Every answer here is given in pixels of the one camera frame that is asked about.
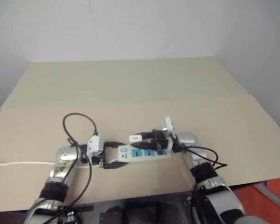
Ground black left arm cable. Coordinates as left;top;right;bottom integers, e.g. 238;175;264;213
46;113;99;224

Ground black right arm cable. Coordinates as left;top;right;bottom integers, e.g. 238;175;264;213
174;144;228;224

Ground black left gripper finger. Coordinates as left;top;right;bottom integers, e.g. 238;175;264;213
103;161;128;170
104;141;125;150

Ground grey metal table leg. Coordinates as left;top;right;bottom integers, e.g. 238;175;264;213
255;181;280;212

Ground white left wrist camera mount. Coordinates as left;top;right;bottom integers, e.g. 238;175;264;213
86;137;105;157

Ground white power strip cord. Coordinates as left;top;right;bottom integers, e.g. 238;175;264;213
0;161;101;169

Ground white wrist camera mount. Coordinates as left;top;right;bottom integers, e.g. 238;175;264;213
86;137;105;157
161;116;177;154

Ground black flat bar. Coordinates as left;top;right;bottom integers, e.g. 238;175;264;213
58;204;94;212

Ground white charger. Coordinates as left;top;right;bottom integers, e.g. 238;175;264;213
128;133;143;143

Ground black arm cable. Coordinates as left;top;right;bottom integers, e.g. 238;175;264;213
46;113;99;224
174;144;228;224

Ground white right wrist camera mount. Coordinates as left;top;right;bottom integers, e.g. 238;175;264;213
161;116;177;154

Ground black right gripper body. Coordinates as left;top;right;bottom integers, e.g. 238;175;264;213
153;128;169;156

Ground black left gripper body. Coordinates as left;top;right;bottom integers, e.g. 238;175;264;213
92;142;108;170

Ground white power strip blue sockets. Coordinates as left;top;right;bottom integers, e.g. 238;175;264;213
117;144;173;164

